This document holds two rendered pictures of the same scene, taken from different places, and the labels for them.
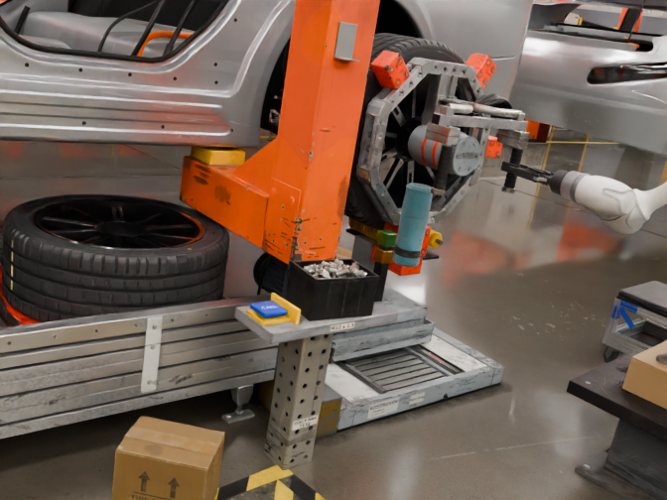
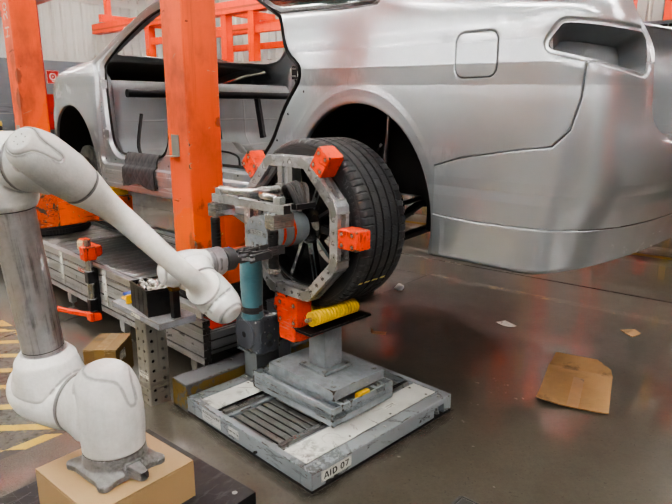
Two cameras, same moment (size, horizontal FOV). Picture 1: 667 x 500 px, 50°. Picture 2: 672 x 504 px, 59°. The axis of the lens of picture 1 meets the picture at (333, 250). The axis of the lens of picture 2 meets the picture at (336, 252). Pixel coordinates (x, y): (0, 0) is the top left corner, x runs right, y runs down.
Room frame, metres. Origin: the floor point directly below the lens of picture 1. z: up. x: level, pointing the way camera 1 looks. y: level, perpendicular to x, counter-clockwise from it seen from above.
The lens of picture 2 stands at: (2.45, -2.49, 1.29)
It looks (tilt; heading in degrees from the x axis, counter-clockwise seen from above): 14 degrees down; 86
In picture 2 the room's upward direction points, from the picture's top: straight up
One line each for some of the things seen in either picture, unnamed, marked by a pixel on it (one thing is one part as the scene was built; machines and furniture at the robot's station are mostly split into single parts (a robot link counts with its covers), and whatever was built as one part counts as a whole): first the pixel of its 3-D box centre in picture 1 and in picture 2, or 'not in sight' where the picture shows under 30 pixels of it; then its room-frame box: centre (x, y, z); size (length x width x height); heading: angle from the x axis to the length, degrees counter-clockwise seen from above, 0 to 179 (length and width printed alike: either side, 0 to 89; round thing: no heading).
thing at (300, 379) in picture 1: (298, 391); (152, 356); (1.78, 0.03, 0.21); 0.10 x 0.10 x 0.42; 41
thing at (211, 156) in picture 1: (217, 154); not in sight; (2.39, 0.44, 0.71); 0.14 x 0.14 x 0.05; 41
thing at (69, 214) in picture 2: not in sight; (91, 195); (0.98, 1.77, 0.69); 0.52 x 0.17 x 0.35; 41
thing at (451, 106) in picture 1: (446, 93); (249, 180); (2.26, -0.26, 1.03); 0.19 x 0.18 x 0.11; 41
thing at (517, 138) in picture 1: (513, 136); (279, 219); (2.38, -0.51, 0.93); 0.09 x 0.05 x 0.05; 41
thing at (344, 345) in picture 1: (353, 321); (321, 383); (2.53, -0.12, 0.13); 0.50 x 0.36 x 0.10; 131
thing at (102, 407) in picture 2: not in sight; (107, 403); (1.96, -1.10, 0.57); 0.18 x 0.16 x 0.22; 152
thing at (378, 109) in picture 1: (428, 144); (292, 226); (2.42, -0.25, 0.85); 0.54 x 0.07 x 0.54; 131
